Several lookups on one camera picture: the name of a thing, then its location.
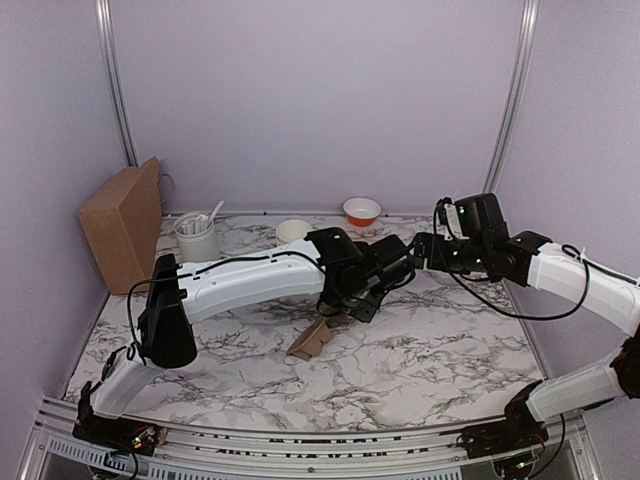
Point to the brown paper bag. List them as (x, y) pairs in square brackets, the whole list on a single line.
[(121, 222)]

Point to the right corner aluminium post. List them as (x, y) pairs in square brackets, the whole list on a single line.
[(515, 93)]

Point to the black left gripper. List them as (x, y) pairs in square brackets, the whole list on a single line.
[(366, 314)]

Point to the corner aluminium post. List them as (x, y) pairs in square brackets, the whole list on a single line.
[(110, 59), (515, 93)]

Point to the front aluminium rail frame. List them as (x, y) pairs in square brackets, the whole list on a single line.
[(165, 450)]

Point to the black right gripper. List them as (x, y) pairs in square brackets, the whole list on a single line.
[(435, 262)]

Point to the white plastic spoon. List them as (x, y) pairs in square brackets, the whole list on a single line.
[(215, 211)]

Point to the white container with sachets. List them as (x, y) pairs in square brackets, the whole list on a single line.
[(196, 237)]

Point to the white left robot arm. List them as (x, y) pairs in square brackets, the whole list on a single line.
[(181, 295)]

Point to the stacked white paper cups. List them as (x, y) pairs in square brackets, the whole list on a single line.
[(291, 230)]

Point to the left corner aluminium post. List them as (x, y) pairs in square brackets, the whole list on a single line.
[(110, 59)]

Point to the brown pulp cup carrier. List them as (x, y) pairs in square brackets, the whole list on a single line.
[(311, 342)]

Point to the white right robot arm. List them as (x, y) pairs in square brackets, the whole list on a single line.
[(587, 287)]

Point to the orange white bowl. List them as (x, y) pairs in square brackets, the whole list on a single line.
[(361, 212)]

